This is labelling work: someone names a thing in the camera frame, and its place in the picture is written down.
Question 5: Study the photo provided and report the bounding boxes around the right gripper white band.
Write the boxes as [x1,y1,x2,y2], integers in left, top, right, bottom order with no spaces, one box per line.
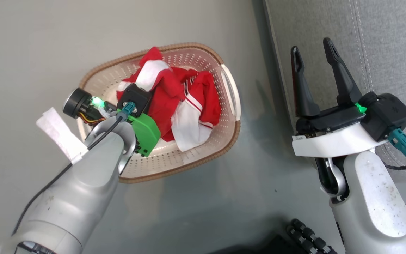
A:
[291,37,389,158]

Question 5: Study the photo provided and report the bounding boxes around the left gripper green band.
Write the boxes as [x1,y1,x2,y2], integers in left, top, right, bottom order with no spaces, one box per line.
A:
[63,88,161,157]

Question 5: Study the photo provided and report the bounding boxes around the red and white garment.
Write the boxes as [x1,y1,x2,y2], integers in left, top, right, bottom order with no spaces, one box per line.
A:
[116,47,222,152]

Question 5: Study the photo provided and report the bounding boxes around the beige perforated laundry basket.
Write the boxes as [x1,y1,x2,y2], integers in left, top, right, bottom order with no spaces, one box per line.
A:
[77,43,241,184]

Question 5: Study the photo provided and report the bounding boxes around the grey fabric sofa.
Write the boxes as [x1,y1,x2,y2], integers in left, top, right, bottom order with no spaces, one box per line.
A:
[263,0,406,177]

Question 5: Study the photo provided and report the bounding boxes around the white paper tag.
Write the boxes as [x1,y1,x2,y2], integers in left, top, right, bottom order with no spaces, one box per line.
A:
[36,107,89,165]

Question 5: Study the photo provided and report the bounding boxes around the black roller wheel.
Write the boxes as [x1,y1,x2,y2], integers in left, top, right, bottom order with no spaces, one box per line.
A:
[286,218,338,254]

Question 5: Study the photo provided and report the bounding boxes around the teal left camera connector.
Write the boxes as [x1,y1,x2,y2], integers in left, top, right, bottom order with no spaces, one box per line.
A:
[116,102,136,122]

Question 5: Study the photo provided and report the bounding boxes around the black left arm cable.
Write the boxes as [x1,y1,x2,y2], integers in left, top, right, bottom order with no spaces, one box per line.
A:
[12,116,123,235]

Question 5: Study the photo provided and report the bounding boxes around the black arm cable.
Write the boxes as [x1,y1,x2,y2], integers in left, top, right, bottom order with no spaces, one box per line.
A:
[382,162,406,208]
[12,116,123,235]

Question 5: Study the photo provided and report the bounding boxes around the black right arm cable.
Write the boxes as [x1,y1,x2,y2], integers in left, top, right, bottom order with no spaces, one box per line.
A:
[382,162,406,208]

